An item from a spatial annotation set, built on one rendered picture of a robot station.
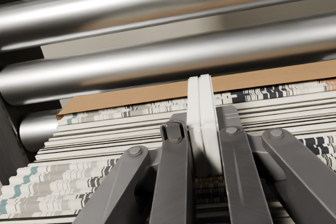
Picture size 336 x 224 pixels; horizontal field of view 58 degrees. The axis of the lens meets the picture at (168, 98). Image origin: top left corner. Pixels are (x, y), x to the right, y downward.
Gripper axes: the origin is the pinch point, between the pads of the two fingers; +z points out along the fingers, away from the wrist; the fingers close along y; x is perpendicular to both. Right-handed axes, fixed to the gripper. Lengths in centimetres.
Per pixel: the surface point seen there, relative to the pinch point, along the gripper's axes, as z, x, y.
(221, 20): 93, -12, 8
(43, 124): 14.3, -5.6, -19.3
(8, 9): 14.7, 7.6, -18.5
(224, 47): 13.7, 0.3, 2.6
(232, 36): 14.3, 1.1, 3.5
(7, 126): 13.7, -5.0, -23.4
